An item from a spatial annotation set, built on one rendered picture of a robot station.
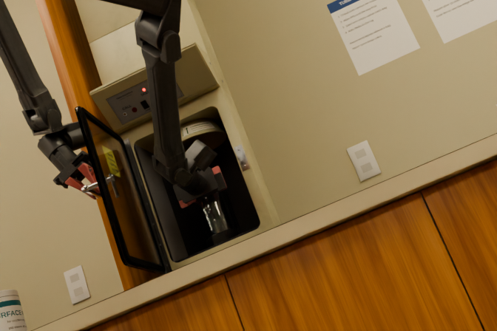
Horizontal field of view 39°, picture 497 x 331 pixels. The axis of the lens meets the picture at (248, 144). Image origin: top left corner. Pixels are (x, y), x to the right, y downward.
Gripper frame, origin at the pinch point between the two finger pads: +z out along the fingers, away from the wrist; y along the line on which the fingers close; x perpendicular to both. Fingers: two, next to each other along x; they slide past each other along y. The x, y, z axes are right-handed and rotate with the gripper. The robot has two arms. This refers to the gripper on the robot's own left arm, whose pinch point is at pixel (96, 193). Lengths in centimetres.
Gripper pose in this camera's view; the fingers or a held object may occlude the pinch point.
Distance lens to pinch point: 173.3
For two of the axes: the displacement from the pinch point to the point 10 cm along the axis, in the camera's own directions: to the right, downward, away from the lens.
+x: -1.8, -2.4, -9.5
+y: -7.0, 7.1, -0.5
